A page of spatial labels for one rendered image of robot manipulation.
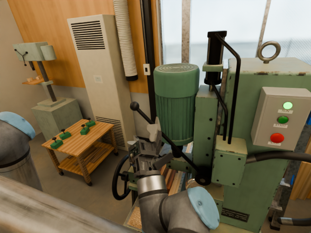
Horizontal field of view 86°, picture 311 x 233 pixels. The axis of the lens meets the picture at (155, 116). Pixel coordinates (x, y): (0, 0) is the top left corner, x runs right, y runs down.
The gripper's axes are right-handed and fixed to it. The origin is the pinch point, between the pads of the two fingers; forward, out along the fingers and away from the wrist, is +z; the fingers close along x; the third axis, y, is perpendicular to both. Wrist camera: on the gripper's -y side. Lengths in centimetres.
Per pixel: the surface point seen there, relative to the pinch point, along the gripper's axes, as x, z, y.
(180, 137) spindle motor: -4.9, -5.1, -13.4
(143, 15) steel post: 9, 149, -31
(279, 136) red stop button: -34.9, -19.8, -14.3
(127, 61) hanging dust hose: 56, 132, -39
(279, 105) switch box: -39.3, -14.3, -9.4
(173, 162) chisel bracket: 11.0, -8.7, -23.9
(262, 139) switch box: -30.8, -18.6, -14.5
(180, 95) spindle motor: -17.8, 3.3, -2.5
